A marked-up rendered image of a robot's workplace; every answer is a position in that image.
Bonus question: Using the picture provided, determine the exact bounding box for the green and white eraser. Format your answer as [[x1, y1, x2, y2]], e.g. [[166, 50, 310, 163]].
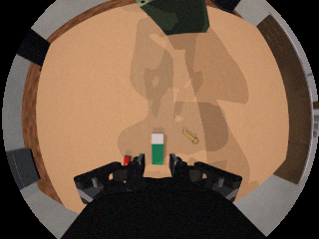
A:
[[152, 133, 163, 165]]

